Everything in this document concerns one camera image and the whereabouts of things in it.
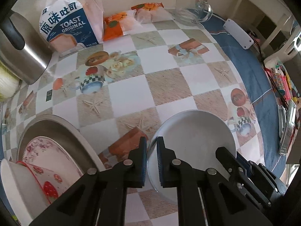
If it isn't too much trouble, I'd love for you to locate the pink floral ceramic plate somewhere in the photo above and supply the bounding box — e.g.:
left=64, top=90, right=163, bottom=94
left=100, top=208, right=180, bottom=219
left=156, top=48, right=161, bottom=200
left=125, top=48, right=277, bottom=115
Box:
left=21, top=136, right=84, bottom=185

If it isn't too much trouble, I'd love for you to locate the stainless steel round tray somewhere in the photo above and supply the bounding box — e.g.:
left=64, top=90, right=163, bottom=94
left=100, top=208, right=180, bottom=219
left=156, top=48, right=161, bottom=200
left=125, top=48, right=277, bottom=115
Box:
left=17, top=114, right=105, bottom=173

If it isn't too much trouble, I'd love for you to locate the strawberry pattern ceramic bowl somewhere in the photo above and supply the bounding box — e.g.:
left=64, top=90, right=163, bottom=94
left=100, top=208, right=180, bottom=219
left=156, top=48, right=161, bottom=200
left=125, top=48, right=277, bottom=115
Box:
left=1, top=159, right=68, bottom=225

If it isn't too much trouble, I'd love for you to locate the silver flat device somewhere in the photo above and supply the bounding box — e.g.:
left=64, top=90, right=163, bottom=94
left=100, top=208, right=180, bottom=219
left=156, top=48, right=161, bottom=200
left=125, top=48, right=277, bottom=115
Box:
left=278, top=99, right=296, bottom=156

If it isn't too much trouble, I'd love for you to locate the checkered patterned tablecloth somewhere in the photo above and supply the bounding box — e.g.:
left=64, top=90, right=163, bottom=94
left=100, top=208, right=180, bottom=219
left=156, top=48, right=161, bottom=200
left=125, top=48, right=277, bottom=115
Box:
left=0, top=8, right=294, bottom=226

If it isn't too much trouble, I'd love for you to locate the colourful clutter pile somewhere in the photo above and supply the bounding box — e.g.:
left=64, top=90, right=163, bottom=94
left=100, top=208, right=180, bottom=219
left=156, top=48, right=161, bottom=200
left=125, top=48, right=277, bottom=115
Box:
left=264, top=59, right=300, bottom=111

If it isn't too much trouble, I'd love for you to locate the orange snack packet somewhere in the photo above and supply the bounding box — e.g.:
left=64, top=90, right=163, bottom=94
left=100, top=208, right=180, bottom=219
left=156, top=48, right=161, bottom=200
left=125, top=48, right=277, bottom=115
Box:
left=103, top=10, right=142, bottom=41
left=131, top=3, right=173, bottom=24

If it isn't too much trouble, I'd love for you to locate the white chair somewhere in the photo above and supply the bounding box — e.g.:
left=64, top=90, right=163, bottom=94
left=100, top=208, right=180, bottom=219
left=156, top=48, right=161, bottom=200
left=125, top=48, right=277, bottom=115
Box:
left=230, top=0, right=300, bottom=62

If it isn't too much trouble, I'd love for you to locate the clear glass mug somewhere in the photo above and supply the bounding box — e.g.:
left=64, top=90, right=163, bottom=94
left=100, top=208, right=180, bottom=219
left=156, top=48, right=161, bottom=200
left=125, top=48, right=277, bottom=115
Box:
left=173, top=0, right=213, bottom=26

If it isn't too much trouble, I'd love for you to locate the napa cabbage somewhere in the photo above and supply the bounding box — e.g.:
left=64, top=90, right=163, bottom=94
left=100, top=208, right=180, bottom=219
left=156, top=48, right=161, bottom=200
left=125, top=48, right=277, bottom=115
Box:
left=0, top=62, right=21, bottom=102

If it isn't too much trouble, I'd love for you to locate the toast bread bag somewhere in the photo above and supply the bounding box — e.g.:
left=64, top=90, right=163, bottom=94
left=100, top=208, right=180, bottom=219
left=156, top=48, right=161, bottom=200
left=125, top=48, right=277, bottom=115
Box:
left=39, top=0, right=104, bottom=56

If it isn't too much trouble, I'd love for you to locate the stainless steel thermos jug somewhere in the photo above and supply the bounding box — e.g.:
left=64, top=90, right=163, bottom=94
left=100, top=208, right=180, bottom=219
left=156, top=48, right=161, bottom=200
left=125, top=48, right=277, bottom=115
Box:
left=1, top=10, right=52, bottom=85

